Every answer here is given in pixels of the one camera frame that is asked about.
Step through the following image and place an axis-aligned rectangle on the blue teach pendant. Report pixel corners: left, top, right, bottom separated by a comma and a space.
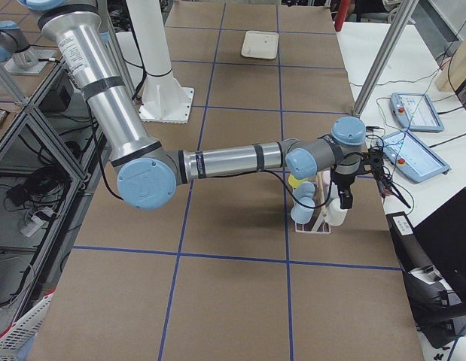
376, 129, 450, 184
390, 93, 444, 132

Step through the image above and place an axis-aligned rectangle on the beige paper cup tray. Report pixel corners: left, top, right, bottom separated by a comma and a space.
240, 30, 279, 60

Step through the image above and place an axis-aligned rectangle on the black laptop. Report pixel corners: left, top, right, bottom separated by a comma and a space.
414, 187, 466, 298

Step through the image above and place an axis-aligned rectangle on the white wire cup rack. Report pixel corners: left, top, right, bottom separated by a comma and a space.
293, 169, 339, 234

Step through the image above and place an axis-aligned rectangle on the pale green plastic cup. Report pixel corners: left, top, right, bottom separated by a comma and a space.
326, 199, 348, 226

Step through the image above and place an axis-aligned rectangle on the light blue plastic cup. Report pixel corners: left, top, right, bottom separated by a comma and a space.
293, 181, 316, 201

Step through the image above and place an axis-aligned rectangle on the blue teach pendant near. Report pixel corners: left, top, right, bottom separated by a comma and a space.
376, 129, 450, 184

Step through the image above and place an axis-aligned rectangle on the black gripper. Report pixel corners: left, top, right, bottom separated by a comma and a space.
332, 148, 385, 210

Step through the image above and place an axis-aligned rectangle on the aluminium frame post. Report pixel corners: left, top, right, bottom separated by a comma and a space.
352, 0, 419, 117

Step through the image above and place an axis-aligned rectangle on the brown paper table mat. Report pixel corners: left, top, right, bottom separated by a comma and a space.
29, 2, 423, 360

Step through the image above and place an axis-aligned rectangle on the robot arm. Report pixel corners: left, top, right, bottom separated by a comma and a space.
24, 1, 388, 210

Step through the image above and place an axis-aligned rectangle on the yellow plastic cup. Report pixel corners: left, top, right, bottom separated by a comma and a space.
288, 174, 306, 189

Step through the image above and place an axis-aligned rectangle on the blue teach pendant far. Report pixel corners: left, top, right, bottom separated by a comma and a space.
390, 93, 444, 132

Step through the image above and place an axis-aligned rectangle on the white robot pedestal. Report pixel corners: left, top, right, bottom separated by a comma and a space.
126, 0, 194, 123

